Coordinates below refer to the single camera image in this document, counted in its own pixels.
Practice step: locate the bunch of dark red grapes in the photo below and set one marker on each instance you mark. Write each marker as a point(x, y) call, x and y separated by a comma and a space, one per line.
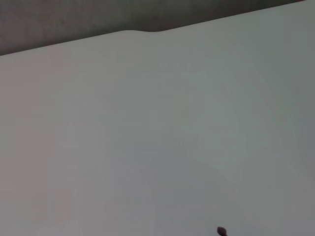
point(221, 231)

